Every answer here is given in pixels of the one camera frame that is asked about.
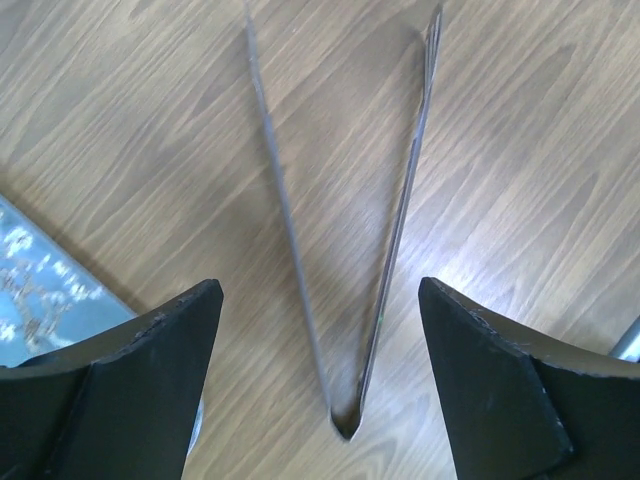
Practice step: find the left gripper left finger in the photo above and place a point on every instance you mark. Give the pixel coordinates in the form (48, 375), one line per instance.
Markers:
(119, 405)

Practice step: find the floral blue serving tray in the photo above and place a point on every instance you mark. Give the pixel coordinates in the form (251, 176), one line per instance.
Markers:
(48, 300)

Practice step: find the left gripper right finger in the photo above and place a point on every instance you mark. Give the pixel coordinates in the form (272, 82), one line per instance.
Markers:
(519, 404)

